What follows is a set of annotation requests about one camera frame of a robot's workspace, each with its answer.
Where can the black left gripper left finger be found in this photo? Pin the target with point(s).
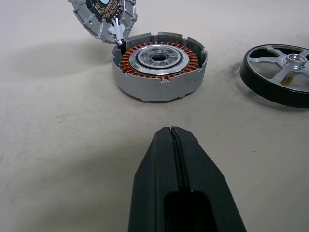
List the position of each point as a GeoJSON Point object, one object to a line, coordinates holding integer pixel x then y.
{"type": "Point", "coordinates": [149, 178]}

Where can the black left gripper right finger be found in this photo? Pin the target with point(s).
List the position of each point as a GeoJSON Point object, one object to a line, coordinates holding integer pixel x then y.
{"type": "Point", "coordinates": [205, 174]}

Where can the black-rimmed silver spoked rotor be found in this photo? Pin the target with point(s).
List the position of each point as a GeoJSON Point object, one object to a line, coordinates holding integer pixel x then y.
{"type": "Point", "coordinates": [265, 82]}

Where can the grey motor housing copper windings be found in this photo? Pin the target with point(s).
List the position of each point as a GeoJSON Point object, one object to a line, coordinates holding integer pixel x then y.
{"type": "Point", "coordinates": [159, 87]}

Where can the grey hinged motor lid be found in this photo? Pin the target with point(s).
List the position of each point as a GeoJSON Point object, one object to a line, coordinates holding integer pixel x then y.
{"type": "Point", "coordinates": [128, 21]}

